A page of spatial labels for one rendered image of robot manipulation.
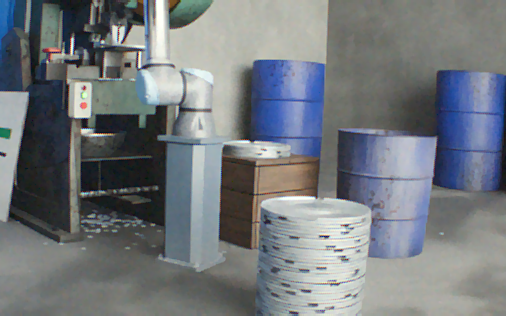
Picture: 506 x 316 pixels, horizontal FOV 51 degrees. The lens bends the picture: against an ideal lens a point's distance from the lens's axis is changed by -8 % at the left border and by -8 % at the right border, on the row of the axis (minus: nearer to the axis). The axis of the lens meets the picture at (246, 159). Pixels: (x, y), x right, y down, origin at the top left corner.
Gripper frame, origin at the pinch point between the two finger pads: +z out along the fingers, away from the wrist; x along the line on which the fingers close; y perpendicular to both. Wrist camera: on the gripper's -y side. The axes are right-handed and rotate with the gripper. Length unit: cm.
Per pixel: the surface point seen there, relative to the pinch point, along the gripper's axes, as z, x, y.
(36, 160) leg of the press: 52, 25, 26
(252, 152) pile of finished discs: 43, -35, -50
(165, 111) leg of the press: 28.8, -21.4, -8.6
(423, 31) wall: -46, -330, 26
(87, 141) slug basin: 42.2, 9.1, 6.9
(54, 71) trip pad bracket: 13.1, 32.7, -6.0
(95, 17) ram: -12.1, 5.1, 11.2
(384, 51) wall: -28, -330, 67
